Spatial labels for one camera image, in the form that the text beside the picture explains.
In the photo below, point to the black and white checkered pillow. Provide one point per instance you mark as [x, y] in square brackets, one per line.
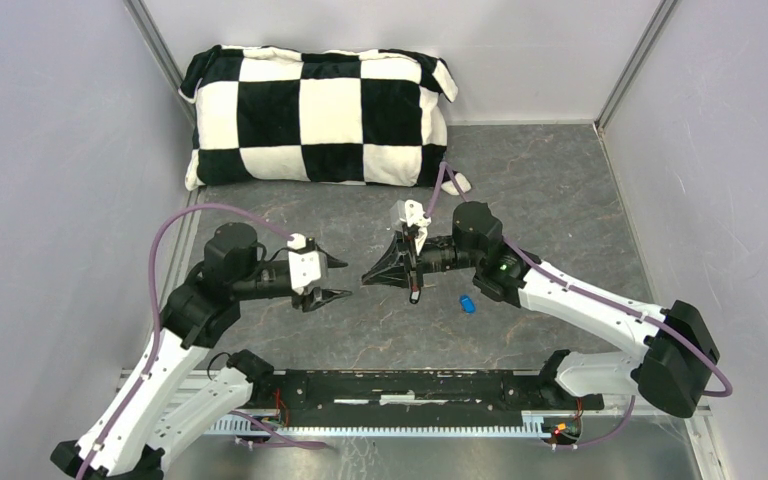
[336, 117]

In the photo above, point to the blue key fob tag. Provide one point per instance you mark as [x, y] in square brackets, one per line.
[467, 304]

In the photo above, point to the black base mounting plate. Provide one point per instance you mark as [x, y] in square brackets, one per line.
[411, 398]

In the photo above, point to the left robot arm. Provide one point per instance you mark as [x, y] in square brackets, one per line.
[137, 437]

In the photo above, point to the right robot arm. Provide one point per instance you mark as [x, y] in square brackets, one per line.
[665, 355]

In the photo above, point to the white slotted cable duct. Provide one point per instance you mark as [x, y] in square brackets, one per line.
[529, 426]

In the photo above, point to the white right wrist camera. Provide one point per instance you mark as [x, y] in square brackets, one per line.
[408, 214]

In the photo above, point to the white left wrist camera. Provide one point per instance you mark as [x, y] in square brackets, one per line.
[307, 264]

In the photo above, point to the black key fob tag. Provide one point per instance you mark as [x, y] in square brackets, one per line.
[414, 292]

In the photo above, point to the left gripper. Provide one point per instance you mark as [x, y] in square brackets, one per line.
[318, 297]

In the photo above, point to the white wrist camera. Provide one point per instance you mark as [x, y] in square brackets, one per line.
[307, 264]
[408, 214]

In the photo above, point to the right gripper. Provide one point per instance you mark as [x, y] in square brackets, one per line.
[394, 267]

